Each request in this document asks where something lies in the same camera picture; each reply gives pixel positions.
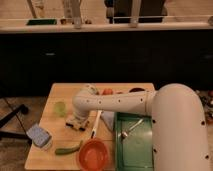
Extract green plastic cup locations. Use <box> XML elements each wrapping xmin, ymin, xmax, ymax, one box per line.
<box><xmin>54</xmin><ymin>102</ymin><xmax>66</xmax><ymax>117</ymax></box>

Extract green plastic tray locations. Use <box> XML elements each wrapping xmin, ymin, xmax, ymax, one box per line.
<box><xmin>114</xmin><ymin>113</ymin><xmax>154</xmax><ymax>171</ymax></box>

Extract black chair base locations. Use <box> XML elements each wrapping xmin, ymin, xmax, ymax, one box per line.
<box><xmin>0</xmin><ymin>104</ymin><xmax>32</xmax><ymax>144</ymax></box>

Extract blue sponge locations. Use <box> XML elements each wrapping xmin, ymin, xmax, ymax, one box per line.
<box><xmin>26</xmin><ymin>124</ymin><xmax>51</xmax><ymax>148</ymax></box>

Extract green cucumber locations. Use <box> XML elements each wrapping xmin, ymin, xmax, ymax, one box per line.
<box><xmin>55</xmin><ymin>141</ymin><xmax>83</xmax><ymax>155</ymax></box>

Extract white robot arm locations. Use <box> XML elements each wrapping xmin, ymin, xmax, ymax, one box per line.
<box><xmin>67</xmin><ymin>83</ymin><xmax>211</xmax><ymax>171</ymax></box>

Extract green tray on counter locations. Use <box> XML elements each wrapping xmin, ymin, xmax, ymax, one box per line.
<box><xmin>26</xmin><ymin>19</ymin><xmax>57</xmax><ymax>26</ymax></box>

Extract metal spoon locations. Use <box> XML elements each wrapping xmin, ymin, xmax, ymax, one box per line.
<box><xmin>121</xmin><ymin>119</ymin><xmax>143</xmax><ymax>139</ymax></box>

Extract black whiteboard eraser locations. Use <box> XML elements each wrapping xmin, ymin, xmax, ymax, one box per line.
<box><xmin>66</xmin><ymin>122</ymin><xmax>88</xmax><ymax>131</ymax></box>

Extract grey folded cloth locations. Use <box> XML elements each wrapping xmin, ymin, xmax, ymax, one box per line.
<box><xmin>101</xmin><ymin>111</ymin><xmax>115</xmax><ymax>131</ymax></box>

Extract dark red bowl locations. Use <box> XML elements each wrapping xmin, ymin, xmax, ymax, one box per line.
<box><xmin>129</xmin><ymin>88</ymin><xmax>145</xmax><ymax>93</ymax></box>

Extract orange fruit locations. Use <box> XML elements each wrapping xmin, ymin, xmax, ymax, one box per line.
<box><xmin>102</xmin><ymin>88</ymin><xmax>113</xmax><ymax>95</ymax></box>

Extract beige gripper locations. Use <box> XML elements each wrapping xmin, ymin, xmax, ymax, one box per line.
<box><xmin>66</xmin><ymin>115</ymin><xmax>89</xmax><ymax>124</ymax></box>

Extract orange plastic bowl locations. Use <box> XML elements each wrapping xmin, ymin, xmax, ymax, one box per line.
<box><xmin>76</xmin><ymin>138</ymin><xmax>108</xmax><ymax>171</ymax></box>

